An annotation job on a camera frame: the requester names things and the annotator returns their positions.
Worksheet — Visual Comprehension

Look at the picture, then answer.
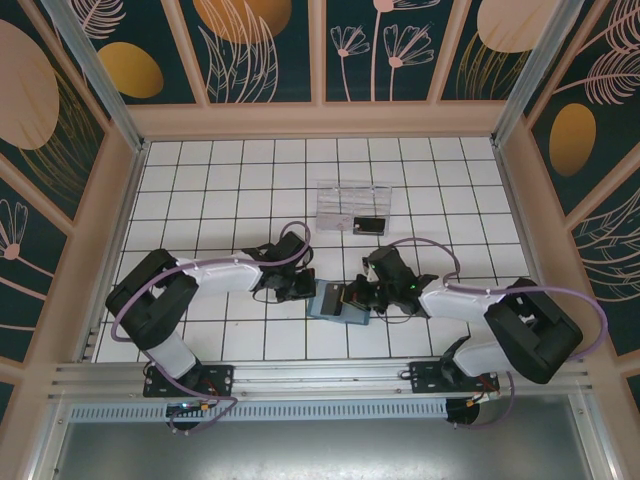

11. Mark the grey metal sheet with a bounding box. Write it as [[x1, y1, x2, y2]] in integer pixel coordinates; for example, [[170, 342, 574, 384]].
[[49, 394, 596, 480]]

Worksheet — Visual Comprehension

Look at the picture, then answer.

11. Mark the small green controller board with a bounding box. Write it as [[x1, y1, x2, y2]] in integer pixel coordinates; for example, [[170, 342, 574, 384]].
[[166, 401, 214, 419]]

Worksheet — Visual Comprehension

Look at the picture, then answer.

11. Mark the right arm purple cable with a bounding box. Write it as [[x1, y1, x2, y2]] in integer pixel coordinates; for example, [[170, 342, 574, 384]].
[[382, 237, 610, 431]]

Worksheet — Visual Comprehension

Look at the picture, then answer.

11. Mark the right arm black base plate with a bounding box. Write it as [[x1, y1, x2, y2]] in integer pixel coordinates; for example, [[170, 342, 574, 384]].
[[408, 360, 501, 396]]

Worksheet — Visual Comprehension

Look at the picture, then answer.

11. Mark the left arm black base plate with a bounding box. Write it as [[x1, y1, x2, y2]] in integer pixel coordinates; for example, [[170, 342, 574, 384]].
[[143, 364, 236, 399]]

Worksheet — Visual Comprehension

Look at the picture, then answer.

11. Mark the plain black credit card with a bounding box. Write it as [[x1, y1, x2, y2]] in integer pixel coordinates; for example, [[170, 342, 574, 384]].
[[323, 283, 347, 316]]

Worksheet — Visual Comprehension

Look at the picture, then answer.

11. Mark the black credit card white label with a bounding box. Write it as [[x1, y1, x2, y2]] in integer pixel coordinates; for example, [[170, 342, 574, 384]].
[[352, 215, 388, 236]]

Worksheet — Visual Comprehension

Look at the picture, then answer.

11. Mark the aluminium mounting rail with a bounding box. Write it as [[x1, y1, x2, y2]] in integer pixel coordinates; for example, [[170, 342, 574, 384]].
[[47, 352, 599, 401]]

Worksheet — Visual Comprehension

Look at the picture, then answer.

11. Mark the aluminium corner post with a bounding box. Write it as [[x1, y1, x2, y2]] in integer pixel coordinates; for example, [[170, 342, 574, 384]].
[[39, 0, 150, 152], [490, 0, 579, 147]]

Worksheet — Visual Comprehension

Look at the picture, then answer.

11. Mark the aluminium table edge strip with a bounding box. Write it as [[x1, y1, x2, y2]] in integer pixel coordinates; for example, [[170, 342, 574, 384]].
[[492, 143, 571, 354], [79, 142, 151, 364]]

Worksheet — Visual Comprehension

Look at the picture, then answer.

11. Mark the clear acrylic tray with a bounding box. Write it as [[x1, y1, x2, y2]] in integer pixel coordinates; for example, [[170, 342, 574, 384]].
[[317, 182, 394, 237]]

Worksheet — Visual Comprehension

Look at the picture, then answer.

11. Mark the teal card holder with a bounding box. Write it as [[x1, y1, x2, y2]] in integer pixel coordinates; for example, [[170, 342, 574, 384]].
[[305, 280, 371, 327]]

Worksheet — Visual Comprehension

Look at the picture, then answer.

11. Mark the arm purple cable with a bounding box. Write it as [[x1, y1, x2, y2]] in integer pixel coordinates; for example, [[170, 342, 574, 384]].
[[382, 237, 610, 431], [109, 222, 312, 436]]

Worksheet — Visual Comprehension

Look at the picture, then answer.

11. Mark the slotted grey cable duct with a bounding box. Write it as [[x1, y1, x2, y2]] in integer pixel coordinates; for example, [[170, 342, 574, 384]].
[[69, 398, 449, 422]]

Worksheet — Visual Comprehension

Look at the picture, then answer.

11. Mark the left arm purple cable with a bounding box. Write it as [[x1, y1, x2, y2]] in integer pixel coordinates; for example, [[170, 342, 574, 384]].
[[109, 222, 312, 436]]

